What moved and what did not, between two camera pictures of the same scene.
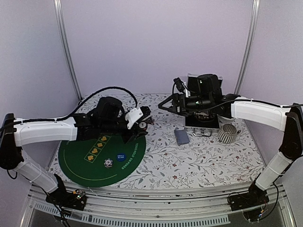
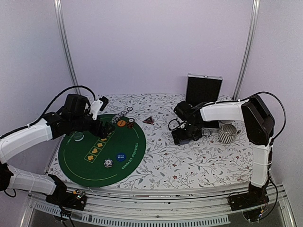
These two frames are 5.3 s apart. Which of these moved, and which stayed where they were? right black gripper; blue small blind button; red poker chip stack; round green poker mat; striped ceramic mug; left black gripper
Moved: right black gripper; red poker chip stack; left black gripper
Stayed: blue small blind button; round green poker mat; striped ceramic mug
